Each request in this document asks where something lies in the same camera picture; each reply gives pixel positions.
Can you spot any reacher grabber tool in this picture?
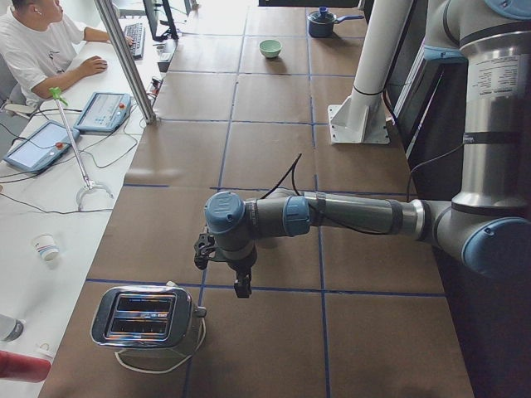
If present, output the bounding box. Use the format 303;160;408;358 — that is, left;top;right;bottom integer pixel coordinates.
49;87;114;211

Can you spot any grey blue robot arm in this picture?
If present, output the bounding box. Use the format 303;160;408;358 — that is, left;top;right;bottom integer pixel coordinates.
194;1;530;298

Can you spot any blue teach pendant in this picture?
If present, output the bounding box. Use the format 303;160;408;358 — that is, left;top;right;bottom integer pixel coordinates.
74;92;132;136
3;120;71;173

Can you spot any black monitor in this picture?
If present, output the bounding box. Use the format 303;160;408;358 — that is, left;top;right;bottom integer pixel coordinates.
143;0;178;41

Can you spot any white mounting column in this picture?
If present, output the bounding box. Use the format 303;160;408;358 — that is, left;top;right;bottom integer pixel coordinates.
328;0;414;144

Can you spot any red cylinder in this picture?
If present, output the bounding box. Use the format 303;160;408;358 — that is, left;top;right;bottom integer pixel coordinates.
1;351;51;382

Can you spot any aluminium frame post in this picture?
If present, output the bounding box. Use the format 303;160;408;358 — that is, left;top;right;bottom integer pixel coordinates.
95;0;156;124

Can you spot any blue saucepan with lid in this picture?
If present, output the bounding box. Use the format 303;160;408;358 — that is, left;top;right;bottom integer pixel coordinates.
307;6;364;38

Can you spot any black keyboard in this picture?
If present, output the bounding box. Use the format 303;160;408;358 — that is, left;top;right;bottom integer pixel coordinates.
124;22;145;60

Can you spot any white toaster cord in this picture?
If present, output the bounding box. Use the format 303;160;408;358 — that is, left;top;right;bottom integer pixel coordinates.
114;318;207;374

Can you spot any person in white shirt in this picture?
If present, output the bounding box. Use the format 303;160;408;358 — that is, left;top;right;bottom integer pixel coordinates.
1;1;110;108

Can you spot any chrome toaster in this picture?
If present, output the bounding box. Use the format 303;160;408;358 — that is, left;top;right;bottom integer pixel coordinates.
90;283;207;358

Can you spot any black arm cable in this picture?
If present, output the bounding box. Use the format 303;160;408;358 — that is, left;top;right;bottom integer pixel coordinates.
260;153;468;235

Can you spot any near blue teach pendant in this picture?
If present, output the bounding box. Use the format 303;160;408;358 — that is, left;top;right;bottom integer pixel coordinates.
3;120;71;173

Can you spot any white paper cup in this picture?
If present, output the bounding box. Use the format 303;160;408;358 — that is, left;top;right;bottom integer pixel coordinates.
32;234;59;261

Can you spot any far blue teach pendant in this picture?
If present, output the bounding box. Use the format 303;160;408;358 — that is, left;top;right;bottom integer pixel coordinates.
74;92;132;136

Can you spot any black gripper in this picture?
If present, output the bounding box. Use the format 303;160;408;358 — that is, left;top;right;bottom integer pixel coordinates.
193;226;251;298

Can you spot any green bowl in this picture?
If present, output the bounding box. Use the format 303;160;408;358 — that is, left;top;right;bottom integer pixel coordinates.
259;39;282;59

